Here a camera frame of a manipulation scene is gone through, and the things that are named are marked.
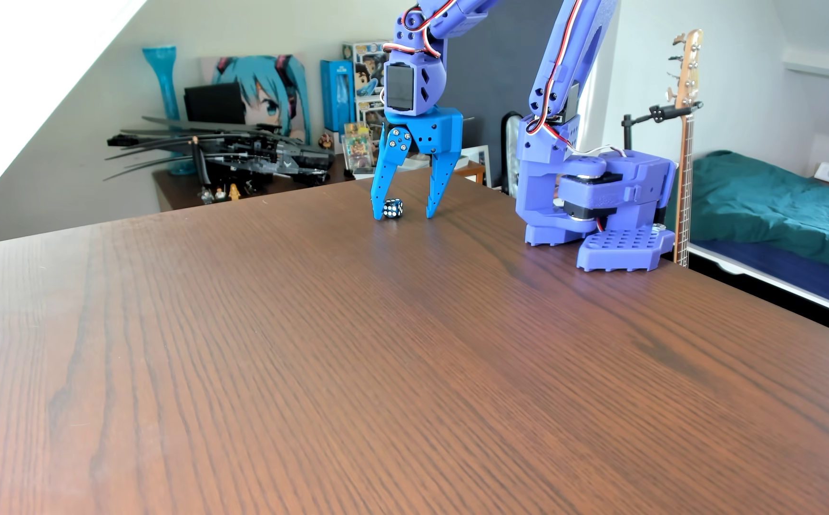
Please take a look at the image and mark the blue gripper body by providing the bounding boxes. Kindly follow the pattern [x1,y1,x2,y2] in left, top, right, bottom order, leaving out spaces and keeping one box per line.
[383,107,464,155]

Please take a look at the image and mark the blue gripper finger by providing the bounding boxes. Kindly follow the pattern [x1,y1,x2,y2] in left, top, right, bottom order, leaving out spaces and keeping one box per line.
[426,151,462,220]
[370,125,414,222]

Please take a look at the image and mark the clear card display case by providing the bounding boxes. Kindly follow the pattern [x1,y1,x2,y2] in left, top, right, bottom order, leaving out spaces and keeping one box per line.
[341,123,379,177]

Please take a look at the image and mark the figure box with grey figure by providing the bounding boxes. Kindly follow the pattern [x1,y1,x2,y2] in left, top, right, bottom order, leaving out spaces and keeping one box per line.
[356,96,387,149]

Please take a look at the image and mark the black rimmed chair back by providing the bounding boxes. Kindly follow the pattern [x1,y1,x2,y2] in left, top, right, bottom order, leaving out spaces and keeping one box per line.
[502,112,524,197]

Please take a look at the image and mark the tall blue carton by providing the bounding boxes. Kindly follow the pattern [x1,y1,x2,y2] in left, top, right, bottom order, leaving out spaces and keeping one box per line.
[320,59,356,134]

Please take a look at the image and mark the figure box with dark-haired figure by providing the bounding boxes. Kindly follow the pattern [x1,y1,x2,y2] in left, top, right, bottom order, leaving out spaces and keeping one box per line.
[343,41,389,99]

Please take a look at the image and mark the black helicopter model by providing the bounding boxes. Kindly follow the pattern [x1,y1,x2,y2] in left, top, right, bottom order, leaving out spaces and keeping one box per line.
[103,116,336,189]

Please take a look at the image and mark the anime girl picture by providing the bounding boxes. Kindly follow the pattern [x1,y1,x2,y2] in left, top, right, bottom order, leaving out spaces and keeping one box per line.
[200,55,313,144]

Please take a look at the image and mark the black box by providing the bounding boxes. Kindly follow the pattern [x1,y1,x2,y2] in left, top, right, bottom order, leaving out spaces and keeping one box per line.
[184,83,247,127]

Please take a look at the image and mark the dark brown side desk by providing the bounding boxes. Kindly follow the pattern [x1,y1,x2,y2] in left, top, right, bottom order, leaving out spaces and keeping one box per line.
[152,146,487,213]

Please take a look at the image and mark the black clamp stand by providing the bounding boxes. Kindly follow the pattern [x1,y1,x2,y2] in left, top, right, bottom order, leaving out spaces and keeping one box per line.
[622,102,704,152]

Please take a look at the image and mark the blue glass vase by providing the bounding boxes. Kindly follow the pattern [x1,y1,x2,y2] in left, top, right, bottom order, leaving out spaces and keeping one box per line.
[143,46,198,177]

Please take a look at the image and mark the bass guitar neck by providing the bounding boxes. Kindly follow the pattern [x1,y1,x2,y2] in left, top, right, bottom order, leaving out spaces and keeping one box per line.
[666,29,706,268]

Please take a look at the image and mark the bed with teal blanket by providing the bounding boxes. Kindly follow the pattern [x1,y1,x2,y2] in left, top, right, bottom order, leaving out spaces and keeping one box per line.
[665,150,829,281]

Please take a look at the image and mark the dark blue mattress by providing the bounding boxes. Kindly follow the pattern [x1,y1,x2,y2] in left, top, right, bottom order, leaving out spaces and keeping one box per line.
[687,239,829,320]

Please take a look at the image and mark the small picture frame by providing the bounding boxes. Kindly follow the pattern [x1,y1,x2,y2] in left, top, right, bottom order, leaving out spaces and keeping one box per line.
[460,145,493,189]

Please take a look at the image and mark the red white black servo cable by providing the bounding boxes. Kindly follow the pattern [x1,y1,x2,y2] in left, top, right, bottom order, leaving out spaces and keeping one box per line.
[384,0,630,157]

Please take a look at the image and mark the white bed frame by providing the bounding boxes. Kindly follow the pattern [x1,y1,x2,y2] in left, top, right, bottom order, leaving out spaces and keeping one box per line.
[685,243,829,339]

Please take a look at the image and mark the white wall shelf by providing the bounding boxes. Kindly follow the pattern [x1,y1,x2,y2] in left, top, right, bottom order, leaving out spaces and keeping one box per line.
[782,49,829,86]

